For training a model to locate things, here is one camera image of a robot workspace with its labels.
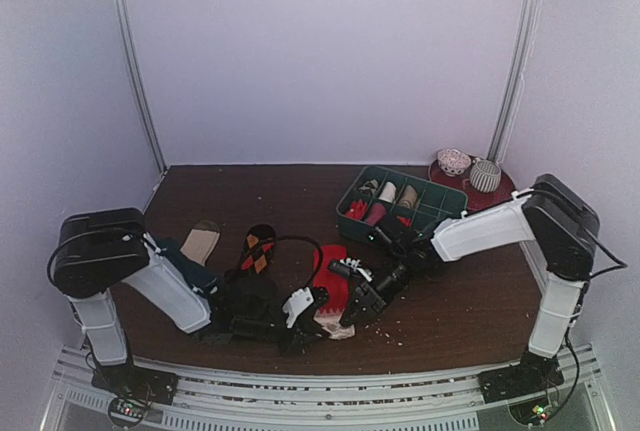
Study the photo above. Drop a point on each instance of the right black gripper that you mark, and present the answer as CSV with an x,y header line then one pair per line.
x,y
373,296

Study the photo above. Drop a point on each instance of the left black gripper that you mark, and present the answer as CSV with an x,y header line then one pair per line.
x,y
306,330

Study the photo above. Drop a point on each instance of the red and beige sock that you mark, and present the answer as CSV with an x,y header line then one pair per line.
x,y
337,286

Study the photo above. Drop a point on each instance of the black argyle sock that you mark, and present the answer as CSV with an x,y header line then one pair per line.
x,y
249,276

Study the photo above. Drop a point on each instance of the green divided organizer tray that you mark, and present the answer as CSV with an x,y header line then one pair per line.
x,y
377,192

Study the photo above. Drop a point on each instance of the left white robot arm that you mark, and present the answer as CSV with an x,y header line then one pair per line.
x,y
99,250

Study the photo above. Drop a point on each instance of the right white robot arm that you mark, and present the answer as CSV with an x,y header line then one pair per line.
x,y
547,216

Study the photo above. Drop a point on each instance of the red zigzag rolled sock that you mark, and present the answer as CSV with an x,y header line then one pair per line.
x,y
357,210

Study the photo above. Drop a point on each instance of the maroon rolled sock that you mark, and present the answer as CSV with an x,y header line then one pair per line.
x,y
375,214

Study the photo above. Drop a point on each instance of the red rolled sock in tray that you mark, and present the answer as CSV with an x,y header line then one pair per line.
x,y
406,221

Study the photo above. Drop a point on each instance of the dark teal sock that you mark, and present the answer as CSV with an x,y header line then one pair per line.
x,y
197,277

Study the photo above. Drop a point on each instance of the black beige patterned rolled sock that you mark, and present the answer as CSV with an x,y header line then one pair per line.
x,y
369,187

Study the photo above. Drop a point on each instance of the cream rolled sock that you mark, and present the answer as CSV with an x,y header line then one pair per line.
x,y
388,192

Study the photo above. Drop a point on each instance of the tan rolled sock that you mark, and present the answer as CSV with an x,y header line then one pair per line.
x,y
409,197

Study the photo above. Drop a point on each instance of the pink patterned bowl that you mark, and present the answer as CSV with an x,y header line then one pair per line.
x,y
453,162

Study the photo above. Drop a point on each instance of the grey striped cup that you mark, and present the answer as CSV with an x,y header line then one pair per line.
x,y
485,176

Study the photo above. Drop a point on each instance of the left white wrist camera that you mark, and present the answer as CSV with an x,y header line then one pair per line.
x,y
298,302

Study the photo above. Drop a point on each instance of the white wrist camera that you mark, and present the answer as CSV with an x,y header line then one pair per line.
x,y
298,302
349,268

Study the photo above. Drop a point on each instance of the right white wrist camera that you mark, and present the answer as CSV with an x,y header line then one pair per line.
x,y
349,268

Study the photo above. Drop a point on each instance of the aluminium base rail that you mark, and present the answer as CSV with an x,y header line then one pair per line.
x,y
211,399

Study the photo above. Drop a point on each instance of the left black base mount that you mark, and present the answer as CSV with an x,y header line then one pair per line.
x,y
135,391

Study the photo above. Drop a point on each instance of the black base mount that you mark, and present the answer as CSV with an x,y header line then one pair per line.
x,y
135,391
531,387

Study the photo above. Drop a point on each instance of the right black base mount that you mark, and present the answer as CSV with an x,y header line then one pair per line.
x,y
531,387

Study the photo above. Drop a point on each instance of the right aluminium frame post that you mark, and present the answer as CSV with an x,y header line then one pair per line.
x,y
515,81

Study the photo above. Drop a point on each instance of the aluminium frame post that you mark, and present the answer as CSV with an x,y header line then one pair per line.
x,y
515,81
137,84

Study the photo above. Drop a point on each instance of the left aluminium frame post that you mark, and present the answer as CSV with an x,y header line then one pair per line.
x,y
137,84

